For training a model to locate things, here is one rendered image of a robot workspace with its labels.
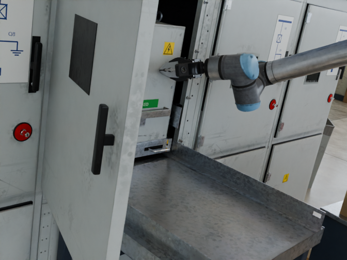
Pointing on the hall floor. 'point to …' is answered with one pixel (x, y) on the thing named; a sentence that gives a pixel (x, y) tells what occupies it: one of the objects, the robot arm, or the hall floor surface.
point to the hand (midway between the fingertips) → (161, 70)
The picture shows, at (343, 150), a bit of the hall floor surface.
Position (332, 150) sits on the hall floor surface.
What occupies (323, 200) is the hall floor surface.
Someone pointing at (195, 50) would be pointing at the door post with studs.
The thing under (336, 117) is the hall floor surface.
